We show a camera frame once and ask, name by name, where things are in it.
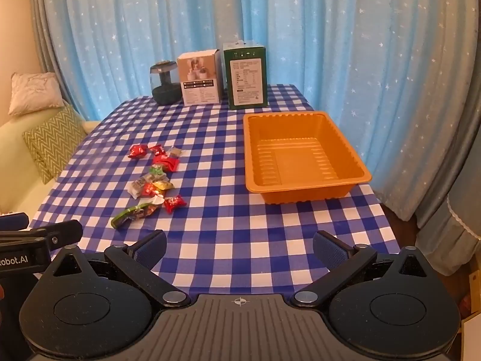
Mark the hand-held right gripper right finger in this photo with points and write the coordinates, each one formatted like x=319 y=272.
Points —
x=330 y=250

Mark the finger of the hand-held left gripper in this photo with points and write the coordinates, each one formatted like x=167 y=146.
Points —
x=64 y=231
x=15 y=221

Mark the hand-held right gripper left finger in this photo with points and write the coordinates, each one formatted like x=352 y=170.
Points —
x=150 y=252

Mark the long green candy packet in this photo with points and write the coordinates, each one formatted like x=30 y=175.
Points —
x=127 y=217

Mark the pile of candies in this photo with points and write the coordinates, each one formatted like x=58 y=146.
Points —
x=169 y=163

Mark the orange plastic tray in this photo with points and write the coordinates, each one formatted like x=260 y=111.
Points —
x=297 y=158

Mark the pale green sofa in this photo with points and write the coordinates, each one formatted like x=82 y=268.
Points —
x=15 y=165

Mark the blue white checked tablecloth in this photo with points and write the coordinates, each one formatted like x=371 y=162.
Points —
x=225 y=214

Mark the green zigzag pillow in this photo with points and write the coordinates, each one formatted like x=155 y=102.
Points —
x=52 y=139

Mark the dark glass humidifier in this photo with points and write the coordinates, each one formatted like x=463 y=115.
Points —
x=165 y=90

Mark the grey lace-trimmed curtain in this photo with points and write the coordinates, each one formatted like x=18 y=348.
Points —
x=443 y=128

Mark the white product box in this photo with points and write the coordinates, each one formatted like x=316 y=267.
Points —
x=199 y=82

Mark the green carton box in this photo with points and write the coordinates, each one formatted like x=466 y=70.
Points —
x=246 y=79

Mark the plain grey curtain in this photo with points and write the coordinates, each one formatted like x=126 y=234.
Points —
x=45 y=26

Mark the blue star-print curtain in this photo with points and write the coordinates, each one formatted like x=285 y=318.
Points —
x=263 y=15

